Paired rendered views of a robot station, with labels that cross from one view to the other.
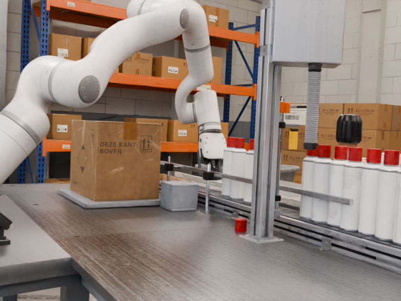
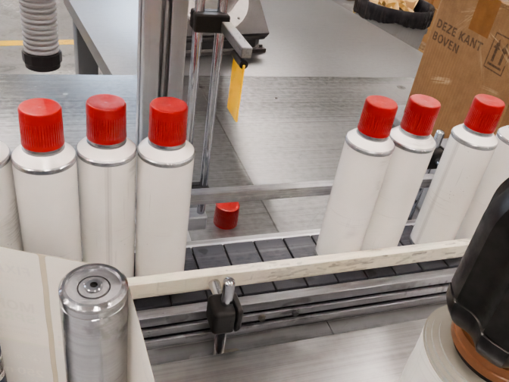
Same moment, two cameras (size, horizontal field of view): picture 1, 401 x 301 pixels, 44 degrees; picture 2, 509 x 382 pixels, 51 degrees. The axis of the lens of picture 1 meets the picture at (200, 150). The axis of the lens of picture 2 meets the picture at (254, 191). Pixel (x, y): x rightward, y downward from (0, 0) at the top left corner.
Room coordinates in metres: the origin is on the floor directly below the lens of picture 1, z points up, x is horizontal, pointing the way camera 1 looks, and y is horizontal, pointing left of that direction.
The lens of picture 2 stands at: (1.48, -0.71, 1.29)
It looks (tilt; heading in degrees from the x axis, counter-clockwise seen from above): 34 degrees down; 96
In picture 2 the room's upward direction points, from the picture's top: 10 degrees clockwise
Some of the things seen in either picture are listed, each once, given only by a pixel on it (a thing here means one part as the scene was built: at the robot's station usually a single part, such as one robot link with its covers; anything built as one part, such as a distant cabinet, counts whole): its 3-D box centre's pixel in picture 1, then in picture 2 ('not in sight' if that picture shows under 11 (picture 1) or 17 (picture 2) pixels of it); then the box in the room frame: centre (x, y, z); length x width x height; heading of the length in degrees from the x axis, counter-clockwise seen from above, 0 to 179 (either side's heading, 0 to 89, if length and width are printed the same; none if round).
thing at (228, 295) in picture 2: not in sight; (223, 323); (1.44, -0.36, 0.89); 0.03 x 0.03 x 0.12; 30
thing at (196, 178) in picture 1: (246, 190); (453, 248); (1.68, -0.16, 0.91); 1.07 x 0.01 x 0.02; 30
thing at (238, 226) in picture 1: (240, 224); (226, 212); (1.39, -0.12, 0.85); 0.03 x 0.03 x 0.03
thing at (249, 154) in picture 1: (253, 171); (396, 182); (1.58, -0.17, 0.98); 0.05 x 0.05 x 0.20
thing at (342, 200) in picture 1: (229, 176); (432, 180); (1.64, -0.10, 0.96); 1.07 x 0.01 x 0.01; 30
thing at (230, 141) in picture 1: (230, 166); (501, 178); (1.71, -0.11, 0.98); 0.05 x 0.05 x 0.20
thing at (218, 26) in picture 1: (151, 110); not in sight; (5.66, 0.58, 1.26); 2.78 x 0.61 x 2.51; 127
